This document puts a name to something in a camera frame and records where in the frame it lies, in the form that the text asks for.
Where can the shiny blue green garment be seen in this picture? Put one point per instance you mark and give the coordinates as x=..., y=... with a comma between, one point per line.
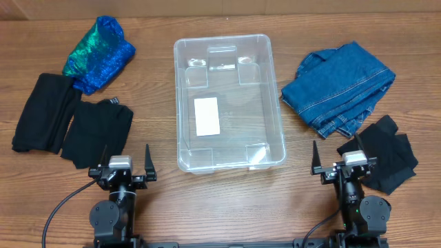
x=99, y=56

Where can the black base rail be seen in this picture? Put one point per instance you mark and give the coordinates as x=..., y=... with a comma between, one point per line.
x=296, y=243

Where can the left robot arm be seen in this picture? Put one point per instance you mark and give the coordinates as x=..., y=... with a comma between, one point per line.
x=113, y=219

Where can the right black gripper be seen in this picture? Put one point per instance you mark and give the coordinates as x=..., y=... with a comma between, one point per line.
x=329, y=171

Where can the white label in container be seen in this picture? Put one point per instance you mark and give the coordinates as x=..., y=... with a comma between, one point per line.
x=207, y=116

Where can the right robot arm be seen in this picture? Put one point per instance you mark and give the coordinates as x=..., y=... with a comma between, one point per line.
x=364, y=217

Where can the blue denim jeans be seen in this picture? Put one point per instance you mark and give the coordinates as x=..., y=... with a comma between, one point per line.
x=336, y=89

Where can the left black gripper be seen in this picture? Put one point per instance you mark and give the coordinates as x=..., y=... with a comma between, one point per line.
x=121, y=176

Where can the long black garment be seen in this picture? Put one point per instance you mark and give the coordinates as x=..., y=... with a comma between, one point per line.
x=46, y=115

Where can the clear plastic storage container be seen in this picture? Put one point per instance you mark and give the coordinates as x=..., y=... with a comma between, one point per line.
x=239, y=72

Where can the square black garment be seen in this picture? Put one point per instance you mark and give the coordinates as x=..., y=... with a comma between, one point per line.
x=97, y=128

